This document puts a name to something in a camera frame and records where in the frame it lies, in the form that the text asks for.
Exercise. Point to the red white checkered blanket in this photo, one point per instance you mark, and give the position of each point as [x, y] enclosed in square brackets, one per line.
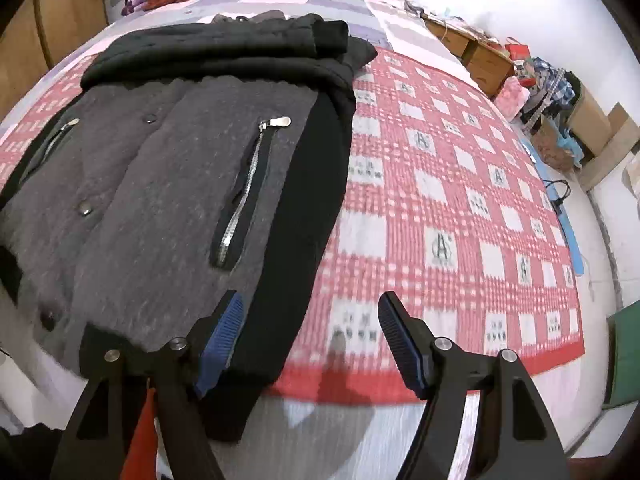
[443, 207]

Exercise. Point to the wooden bedside cabinet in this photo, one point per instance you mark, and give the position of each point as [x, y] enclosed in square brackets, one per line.
[488, 67]

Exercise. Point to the cardboard box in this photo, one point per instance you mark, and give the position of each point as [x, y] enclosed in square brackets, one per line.
[607, 137]

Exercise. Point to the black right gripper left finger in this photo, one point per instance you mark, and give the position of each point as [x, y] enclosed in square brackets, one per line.
[136, 403]

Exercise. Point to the blue strip on floor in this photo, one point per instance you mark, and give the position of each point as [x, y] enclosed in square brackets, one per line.
[557, 191]

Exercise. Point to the black and grey quilted jacket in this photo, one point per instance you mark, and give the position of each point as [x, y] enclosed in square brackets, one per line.
[197, 159]

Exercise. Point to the pile of colourful clutter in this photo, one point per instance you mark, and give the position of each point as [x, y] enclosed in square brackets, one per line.
[538, 90]

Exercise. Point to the green object on floor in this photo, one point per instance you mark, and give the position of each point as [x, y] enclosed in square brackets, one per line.
[623, 384]

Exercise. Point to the wooden wardrobe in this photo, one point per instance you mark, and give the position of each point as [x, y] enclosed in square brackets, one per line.
[40, 34]

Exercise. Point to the pink purple patchwork bedsheet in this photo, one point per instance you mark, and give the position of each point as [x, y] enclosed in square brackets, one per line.
[384, 23]

